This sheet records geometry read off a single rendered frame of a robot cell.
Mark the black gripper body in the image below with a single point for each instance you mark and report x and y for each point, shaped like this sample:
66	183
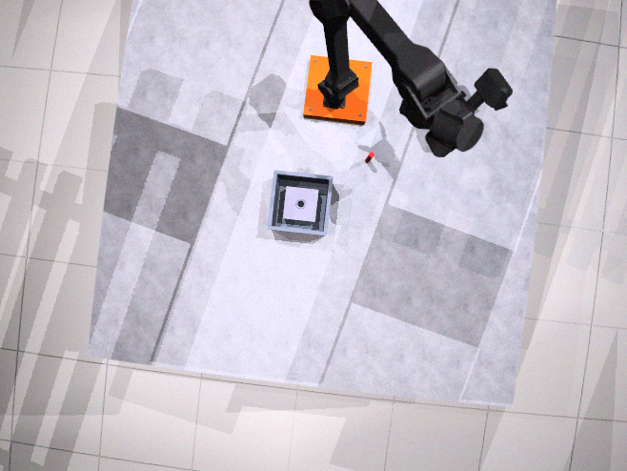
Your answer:
491	88

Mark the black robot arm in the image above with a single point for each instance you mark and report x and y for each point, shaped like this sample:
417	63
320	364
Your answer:
423	81

